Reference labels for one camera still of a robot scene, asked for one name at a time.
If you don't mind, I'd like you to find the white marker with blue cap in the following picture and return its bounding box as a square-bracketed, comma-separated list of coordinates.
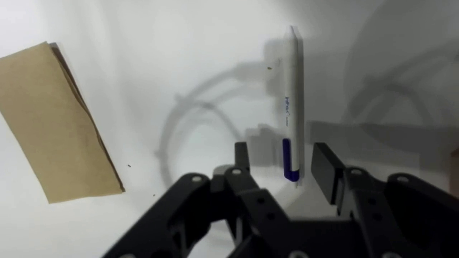
[278, 24, 306, 189]

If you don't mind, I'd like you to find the large brown paper napkin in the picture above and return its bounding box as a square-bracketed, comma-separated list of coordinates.
[0, 40, 127, 205]

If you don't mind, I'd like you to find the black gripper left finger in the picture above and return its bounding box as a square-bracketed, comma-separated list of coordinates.
[101, 140, 298, 258]

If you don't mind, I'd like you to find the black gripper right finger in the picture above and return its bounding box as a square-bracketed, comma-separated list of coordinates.
[309, 140, 459, 258]

